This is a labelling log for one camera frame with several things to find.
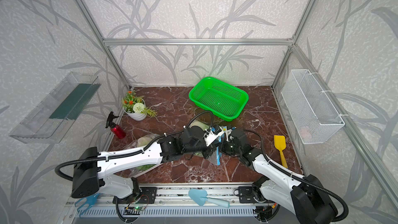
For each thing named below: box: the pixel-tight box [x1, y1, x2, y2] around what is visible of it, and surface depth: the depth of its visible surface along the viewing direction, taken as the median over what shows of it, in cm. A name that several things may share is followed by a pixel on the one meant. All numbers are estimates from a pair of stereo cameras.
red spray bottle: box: [105, 110, 127, 139], surface depth 88 cm
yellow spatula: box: [273, 134, 289, 169], surface depth 93 cm
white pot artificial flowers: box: [121, 89, 158, 121], surface depth 94 cm
